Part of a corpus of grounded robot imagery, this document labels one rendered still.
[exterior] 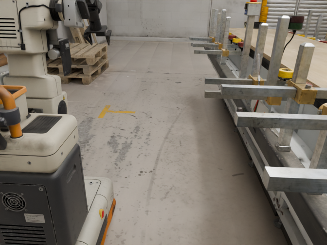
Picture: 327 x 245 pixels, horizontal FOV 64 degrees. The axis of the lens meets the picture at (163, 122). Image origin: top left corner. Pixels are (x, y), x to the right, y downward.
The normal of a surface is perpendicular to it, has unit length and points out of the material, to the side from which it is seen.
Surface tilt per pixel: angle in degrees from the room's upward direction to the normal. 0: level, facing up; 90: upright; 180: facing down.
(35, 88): 82
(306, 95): 90
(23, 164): 90
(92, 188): 0
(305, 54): 90
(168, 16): 90
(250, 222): 0
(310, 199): 0
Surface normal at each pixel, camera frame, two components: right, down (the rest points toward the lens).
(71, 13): -0.04, 0.29
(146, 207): 0.02, -0.91
